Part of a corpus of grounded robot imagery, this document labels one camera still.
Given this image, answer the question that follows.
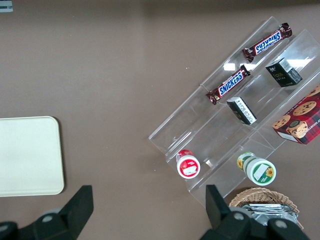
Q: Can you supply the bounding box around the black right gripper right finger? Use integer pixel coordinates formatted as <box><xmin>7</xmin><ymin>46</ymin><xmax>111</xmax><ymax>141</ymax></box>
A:
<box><xmin>199</xmin><ymin>184</ymin><xmax>310</xmax><ymax>240</ymax></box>

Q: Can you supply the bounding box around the small black carton box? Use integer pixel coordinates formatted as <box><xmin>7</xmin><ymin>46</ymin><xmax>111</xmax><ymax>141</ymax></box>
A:
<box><xmin>264</xmin><ymin>57</ymin><xmax>304</xmax><ymax>88</ymax></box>
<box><xmin>226</xmin><ymin>96</ymin><xmax>258</xmax><ymax>126</ymax></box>

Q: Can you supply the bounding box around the red lid white cup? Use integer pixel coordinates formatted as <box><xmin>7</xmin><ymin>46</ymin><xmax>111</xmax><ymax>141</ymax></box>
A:
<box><xmin>174</xmin><ymin>148</ymin><xmax>201</xmax><ymax>179</ymax></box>

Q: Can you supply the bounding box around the red tartan cookie box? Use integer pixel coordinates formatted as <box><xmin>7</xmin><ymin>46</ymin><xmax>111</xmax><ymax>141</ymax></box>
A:
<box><xmin>271</xmin><ymin>84</ymin><xmax>320</xmax><ymax>146</ymax></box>

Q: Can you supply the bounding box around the Snickers chocolate bar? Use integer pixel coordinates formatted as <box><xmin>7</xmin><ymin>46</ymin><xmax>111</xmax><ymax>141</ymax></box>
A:
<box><xmin>205</xmin><ymin>64</ymin><xmax>251</xmax><ymax>106</ymax></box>
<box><xmin>241</xmin><ymin>22</ymin><xmax>293</xmax><ymax>63</ymax></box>

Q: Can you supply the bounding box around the silver foil packet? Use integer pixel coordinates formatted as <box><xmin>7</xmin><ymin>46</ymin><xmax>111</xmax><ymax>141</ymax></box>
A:
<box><xmin>238</xmin><ymin>203</ymin><xmax>300</xmax><ymax>227</ymax></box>

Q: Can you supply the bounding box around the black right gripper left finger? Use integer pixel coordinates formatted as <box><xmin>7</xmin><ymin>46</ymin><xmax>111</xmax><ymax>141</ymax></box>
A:
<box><xmin>0</xmin><ymin>184</ymin><xmax>94</xmax><ymax>240</ymax></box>

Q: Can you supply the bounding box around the green lid sunflower cup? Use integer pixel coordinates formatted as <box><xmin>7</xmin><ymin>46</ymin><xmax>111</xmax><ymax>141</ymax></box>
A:
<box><xmin>236</xmin><ymin>151</ymin><xmax>277</xmax><ymax>186</ymax></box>

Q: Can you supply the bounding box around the light wicker basket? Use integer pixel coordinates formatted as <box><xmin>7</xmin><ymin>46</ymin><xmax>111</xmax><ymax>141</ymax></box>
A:
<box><xmin>228</xmin><ymin>187</ymin><xmax>305</xmax><ymax>231</ymax></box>

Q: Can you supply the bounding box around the beige rectangular tray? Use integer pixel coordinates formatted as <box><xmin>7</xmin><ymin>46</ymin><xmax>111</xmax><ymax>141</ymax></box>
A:
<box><xmin>0</xmin><ymin>115</ymin><xmax>65</xmax><ymax>198</ymax></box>

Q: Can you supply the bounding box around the small grey white device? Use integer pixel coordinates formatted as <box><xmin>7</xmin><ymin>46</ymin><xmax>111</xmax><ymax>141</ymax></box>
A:
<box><xmin>0</xmin><ymin>0</ymin><xmax>14</xmax><ymax>14</ymax></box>

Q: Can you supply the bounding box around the clear acrylic stepped stand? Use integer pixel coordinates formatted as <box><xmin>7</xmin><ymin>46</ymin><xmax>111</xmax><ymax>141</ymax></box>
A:
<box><xmin>148</xmin><ymin>16</ymin><xmax>320</xmax><ymax>208</ymax></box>

